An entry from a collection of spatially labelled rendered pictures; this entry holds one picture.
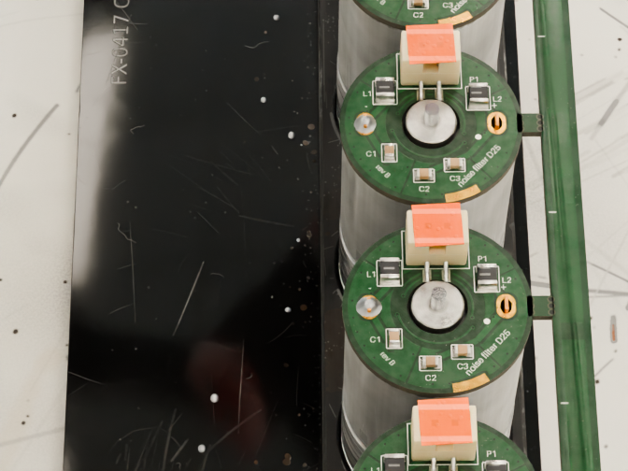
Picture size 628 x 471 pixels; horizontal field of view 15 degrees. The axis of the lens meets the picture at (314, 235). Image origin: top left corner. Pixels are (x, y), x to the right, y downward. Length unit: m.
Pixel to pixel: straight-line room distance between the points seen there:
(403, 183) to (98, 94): 0.08
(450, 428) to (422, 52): 0.06
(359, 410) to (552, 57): 0.06
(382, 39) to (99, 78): 0.07
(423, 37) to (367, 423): 0.05
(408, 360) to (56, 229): 0.10
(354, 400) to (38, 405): 0.07
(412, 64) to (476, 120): 0.01
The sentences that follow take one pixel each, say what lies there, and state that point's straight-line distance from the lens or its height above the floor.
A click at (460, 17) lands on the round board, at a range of 0.34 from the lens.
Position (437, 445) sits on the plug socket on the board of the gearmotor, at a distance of 0.30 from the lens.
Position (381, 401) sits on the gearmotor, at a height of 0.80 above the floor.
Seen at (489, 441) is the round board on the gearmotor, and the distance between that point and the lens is 0.31.
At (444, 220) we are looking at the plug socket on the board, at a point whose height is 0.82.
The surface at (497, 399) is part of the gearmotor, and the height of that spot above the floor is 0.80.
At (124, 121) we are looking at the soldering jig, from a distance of 0.39.
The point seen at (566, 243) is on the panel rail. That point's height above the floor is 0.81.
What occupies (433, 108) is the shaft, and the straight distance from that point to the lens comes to 0.32.
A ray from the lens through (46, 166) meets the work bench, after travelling 0.40.
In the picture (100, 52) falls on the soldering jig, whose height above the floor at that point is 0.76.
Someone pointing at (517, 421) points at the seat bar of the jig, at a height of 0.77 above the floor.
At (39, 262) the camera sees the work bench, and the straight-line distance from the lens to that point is 0.39.
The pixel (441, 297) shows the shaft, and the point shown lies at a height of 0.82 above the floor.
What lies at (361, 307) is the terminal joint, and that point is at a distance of 0.31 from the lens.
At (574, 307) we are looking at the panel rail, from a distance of 0.32.
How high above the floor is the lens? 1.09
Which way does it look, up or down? 62 degrees down
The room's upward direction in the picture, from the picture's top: straight up
